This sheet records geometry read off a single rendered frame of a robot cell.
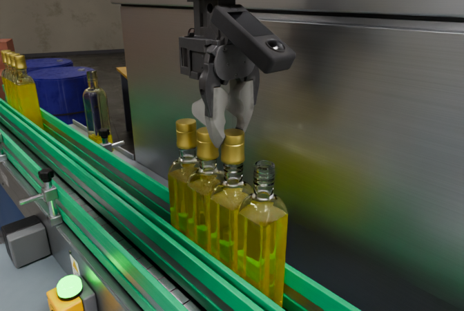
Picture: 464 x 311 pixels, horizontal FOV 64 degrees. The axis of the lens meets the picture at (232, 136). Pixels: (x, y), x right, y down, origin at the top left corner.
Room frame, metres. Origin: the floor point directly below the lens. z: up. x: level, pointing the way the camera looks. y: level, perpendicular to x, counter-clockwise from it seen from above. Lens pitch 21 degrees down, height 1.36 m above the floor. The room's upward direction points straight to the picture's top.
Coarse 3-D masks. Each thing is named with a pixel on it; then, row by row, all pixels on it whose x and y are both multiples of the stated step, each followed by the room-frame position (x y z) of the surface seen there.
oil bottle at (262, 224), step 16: (240, 208) 0.46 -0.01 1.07; (256, 208) 0.44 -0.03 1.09; (272, 208) 0.44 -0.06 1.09; (240, 224) 0.46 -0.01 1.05; (256, 224) 0.43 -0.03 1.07; (272, 224) 0.44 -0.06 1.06; (240, 240) 0.46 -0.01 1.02; (256, 240) 0.43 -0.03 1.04; (272, 240) 0.44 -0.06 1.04; (240, 256) 0.46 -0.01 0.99; (256, 256) 0.43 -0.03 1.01; (272, 256) 0.44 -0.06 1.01; (240, 272) 0.46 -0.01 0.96; (256, 272) 0.43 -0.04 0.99; (272, 272) 0.44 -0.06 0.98; (256, 288) 0.43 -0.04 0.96; (272, 288) 0.44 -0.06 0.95
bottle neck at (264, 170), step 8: (264, 160) 0.47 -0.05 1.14; (256, 168) 0.45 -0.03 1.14; (264, 168) 0.45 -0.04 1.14; (272, 168) 0.45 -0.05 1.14; (256, 176) 0.45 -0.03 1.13; (264, 176) 0.45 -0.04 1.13; (272, 176) 0.45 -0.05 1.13; (256, 184) 0.45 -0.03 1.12; (264, 184) 0.45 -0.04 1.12; (272, 184) 0.45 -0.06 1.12; (256, 192) 0.45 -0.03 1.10; (264, 192) 0.45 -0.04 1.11; (272, 192) 0.45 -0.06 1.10
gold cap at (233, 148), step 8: (232, 136) 0.49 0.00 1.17; (240, 136) 0.49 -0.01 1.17; (224, 144) 0.49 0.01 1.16; (232, 144) 0.49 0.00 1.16; (240, 144) 0.49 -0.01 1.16; (224, 152) 0.49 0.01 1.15; (232, 152) 0.49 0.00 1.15; (240, 152) 0.49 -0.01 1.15; (224, 160) 0.49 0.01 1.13; (232, 160) 0.49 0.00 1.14; (240, 160) 0.49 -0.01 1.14
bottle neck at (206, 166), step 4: (200, 160) 0.53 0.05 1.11; (204, 160) 0.53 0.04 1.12; (208, 160) 0.53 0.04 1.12; (212, 160) 0.53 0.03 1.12; (216, 160) 0.54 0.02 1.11; (200, 164) 0.54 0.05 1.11; (204, 164) 0.53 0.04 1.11; (208, 164) 0.53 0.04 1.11; (212, 164) 0.53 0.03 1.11; (216, 164) 0.54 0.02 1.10; (200, 168) 0.54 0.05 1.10; (204, 168) 0.53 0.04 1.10; (208, 168) 0.53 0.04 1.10; (212, 168) 0.53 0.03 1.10; (216, 168) 0.54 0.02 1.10; (204, 172) 0.53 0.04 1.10; (208, 172) 0.53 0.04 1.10; (212, 172) 0.53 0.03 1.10
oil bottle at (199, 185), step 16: (192, 176) 0.54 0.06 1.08; (208, 176) 0.53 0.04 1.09; (192, 192) 0.53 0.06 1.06; (208, 192) 0.51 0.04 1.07; (192, 208) 0.53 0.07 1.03; (208, 208) 0.51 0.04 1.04; (192, 224) 0.53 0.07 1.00; (208, 224) 0.51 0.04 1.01; (192, 240) 0.54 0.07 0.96; (208, 240) 0.51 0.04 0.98
